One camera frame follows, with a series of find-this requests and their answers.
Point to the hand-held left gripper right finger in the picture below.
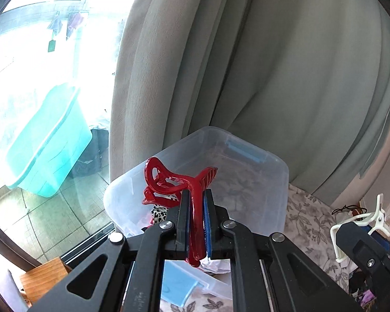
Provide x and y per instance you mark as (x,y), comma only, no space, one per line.
(209,227)

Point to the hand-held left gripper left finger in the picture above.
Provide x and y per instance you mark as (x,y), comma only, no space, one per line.
(183,224)

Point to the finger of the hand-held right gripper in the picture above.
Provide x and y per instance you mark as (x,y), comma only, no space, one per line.
(383,240)
(352,234)

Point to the black white spotted scrunchie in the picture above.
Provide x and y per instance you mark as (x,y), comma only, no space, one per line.
(159,216)

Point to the white claw hair clip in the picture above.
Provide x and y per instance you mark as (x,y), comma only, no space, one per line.
(378,215)

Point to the red claw hair clip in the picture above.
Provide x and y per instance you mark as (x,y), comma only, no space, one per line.
(169,185)

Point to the clear plastic storage container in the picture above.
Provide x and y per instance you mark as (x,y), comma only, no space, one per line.
(247,201)

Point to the dark hair accessory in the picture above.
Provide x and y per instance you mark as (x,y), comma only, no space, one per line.
(360,282)

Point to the white crumpled item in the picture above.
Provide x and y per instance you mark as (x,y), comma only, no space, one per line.
(216,265)

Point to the floral tablecloth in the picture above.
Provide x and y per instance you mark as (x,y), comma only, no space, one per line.
(308,214)

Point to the black bin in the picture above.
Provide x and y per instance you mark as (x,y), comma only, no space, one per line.
(91,156)

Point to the teal plastic tub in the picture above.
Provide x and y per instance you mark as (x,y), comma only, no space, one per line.
(45,149)

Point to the grey beige curtain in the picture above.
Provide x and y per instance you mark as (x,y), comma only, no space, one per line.
(279,71)

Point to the green hanging tag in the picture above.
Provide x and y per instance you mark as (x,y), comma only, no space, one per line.
(52,45)

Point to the hanging pink cloth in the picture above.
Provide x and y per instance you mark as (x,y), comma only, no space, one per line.
(76,22)

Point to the hanging grey cloth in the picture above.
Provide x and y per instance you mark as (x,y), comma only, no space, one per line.
(56,22)

